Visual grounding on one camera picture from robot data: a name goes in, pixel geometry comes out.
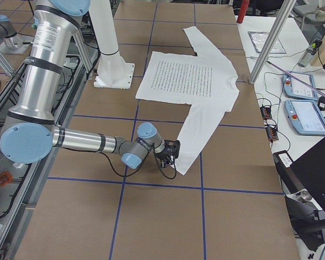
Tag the lower blue teach pendant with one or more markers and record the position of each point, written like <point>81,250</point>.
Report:
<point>305,117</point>

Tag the aluminium frame post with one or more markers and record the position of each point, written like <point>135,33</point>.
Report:
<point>277,26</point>

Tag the aluminium side frame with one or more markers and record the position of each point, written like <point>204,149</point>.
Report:
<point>26,150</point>

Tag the clear water bottle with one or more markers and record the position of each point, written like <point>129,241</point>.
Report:
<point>309,52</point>

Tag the black relay box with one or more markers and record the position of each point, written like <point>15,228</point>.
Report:
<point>271,133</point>
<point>266,112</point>

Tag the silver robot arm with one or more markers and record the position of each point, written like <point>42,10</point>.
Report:
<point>57,23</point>

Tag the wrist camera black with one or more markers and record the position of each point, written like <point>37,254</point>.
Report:
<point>172,149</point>

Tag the red bottle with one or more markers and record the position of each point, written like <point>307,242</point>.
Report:
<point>242,11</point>

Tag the upper black relay box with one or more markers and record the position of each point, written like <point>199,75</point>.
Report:
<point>266,112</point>

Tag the orange clamp block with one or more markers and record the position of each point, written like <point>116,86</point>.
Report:
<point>5,178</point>

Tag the black laptop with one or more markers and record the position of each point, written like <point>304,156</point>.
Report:
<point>305,180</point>

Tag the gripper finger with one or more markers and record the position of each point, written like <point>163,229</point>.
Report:
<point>165,163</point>

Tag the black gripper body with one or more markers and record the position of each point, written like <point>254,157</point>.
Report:
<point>163,156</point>

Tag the white printed long-sleeve shirt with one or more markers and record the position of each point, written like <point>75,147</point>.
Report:
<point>206,82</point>

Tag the white pedestal column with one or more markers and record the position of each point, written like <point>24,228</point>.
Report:
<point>103,24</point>

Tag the upper blue teach pendant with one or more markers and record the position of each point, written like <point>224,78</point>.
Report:
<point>296,90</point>

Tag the lower black relay box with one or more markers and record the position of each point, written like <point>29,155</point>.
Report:
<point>271,133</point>

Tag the blue teach pendant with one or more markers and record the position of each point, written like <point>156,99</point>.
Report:
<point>296,90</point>
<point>305,117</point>

